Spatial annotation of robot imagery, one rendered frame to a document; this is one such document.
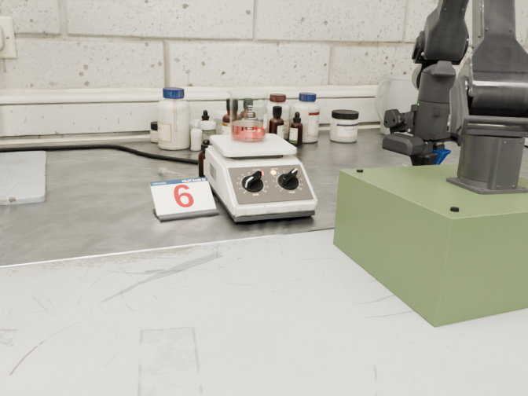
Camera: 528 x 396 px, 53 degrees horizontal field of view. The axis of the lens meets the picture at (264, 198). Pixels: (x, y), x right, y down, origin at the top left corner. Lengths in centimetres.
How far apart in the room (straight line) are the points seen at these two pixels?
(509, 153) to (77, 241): 53
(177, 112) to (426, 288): 75
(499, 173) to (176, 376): 39
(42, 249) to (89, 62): 67
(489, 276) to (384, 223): 12
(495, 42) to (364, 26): 88
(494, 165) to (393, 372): 26
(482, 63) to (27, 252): 57
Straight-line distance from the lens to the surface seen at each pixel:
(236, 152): 80
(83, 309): 57
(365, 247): 64
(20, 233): 77
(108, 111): 127
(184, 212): 79
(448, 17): 92
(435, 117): 95
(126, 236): 73
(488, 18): 68
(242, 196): 76
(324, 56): 146
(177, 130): 116
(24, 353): 52
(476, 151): 62
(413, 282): 57
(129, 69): 131
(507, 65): 65
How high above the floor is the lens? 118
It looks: 19 degrees down
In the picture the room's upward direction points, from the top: 2 degrees clockwise
